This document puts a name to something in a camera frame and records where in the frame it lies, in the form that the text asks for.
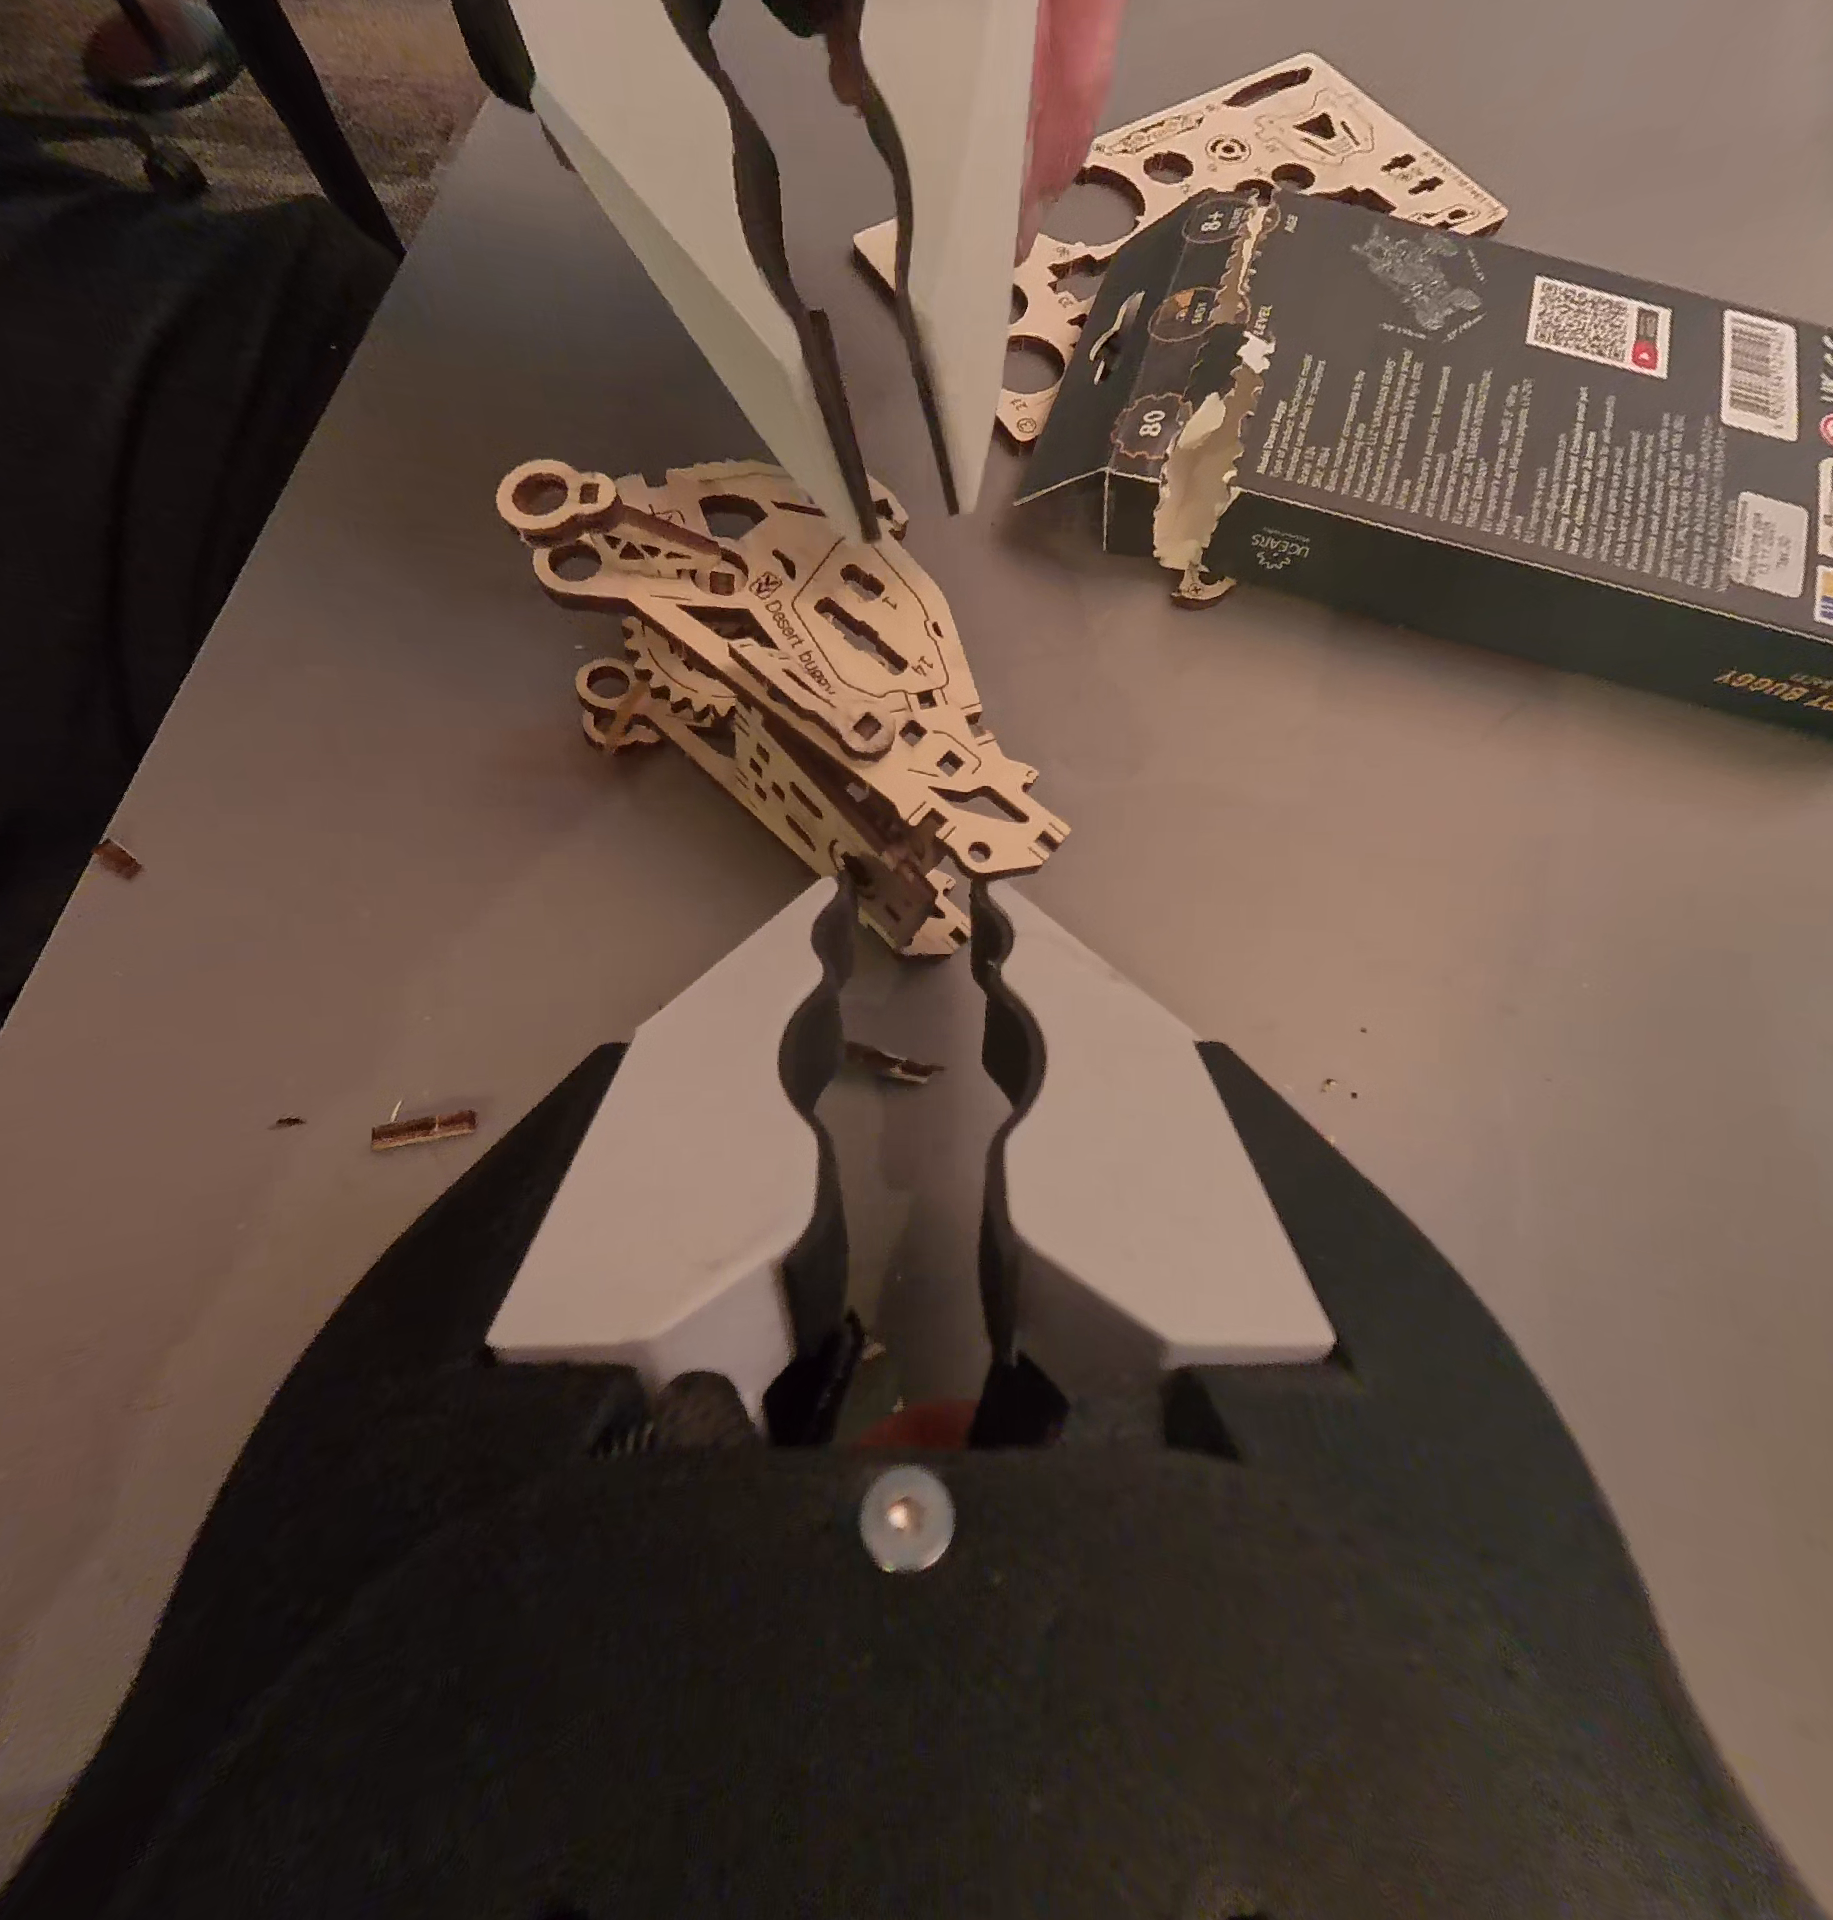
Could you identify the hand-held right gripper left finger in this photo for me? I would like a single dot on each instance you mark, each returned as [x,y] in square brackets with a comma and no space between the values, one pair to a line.
[661,1216]

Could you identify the small notched wooden piece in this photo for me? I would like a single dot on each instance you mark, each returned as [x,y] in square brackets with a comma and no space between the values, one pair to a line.
[119,860]

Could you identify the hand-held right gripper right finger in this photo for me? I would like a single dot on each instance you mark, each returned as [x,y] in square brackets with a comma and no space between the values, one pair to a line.
[1170,1216]

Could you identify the black chair base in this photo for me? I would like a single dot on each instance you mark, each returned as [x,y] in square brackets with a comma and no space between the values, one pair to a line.
[166,75]

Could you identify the wooden body plate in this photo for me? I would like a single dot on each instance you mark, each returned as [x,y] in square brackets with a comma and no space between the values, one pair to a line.
[855,601]

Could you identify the small wooden chip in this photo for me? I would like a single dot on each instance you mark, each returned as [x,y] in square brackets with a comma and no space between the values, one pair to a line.
[895,1064]

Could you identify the black model kit box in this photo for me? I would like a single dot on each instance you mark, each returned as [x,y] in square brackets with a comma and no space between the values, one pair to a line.
[1530,451]

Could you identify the short dark wooden rod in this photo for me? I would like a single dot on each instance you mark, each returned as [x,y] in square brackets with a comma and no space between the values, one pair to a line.
[424,1129]

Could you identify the punched wooden parts sheet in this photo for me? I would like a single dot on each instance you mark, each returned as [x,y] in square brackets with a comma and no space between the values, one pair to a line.
[1365,150]

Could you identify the wooden model frame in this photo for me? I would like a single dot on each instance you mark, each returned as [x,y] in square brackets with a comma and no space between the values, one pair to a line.
[826,721]

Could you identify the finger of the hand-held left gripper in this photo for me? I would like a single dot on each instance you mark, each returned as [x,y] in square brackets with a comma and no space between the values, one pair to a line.
[645,150]
[954,181]

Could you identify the person's left hand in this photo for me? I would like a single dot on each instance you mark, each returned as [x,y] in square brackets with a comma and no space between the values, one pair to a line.
[1068,90]

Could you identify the black metal pole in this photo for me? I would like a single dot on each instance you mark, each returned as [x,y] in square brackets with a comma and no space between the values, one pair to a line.
[330,120]

